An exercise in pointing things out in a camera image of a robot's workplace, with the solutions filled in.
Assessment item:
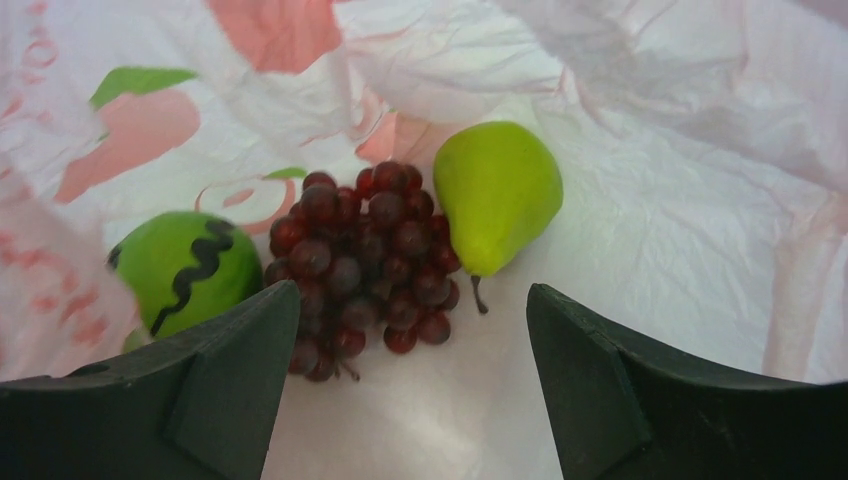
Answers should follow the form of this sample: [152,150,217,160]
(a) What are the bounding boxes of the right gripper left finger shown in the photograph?
[1,282,300,479]

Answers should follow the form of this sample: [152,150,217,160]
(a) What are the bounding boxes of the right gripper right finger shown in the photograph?
[526,284,847,479]

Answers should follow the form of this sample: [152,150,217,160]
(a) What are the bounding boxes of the pink plastic bag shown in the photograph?
[1,1,847,479]

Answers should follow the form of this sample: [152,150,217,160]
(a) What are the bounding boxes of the green fake watermelon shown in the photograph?
[107,211,263,340]

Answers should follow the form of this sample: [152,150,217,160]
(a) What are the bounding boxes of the red fake grapes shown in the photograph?
[264,160,460,382]

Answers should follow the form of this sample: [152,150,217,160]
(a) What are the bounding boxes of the green fake pear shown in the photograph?
[432,121,564,315]

